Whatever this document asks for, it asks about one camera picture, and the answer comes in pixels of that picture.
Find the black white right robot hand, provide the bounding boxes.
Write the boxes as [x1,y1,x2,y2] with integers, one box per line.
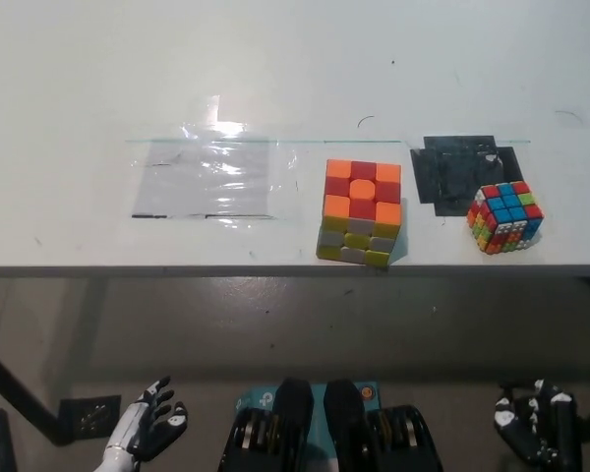
[494,378,584,472]

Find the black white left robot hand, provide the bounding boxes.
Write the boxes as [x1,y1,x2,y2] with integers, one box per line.
[105,376,189,463]

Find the small multicolour studded cube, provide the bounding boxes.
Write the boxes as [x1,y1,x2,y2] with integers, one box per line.
[466,180,546,256]

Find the large orange red puzzle cube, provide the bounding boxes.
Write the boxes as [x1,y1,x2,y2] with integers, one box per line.
[316,157,404,269]

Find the black floor socket plate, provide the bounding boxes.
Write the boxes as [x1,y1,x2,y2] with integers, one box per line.
[58,393,122,441]

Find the clear plastic sheet grey patch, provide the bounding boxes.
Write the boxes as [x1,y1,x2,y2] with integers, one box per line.
[127,92,302,230]

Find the black tape patch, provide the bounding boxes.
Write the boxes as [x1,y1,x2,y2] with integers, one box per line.
[409,135,523,218]

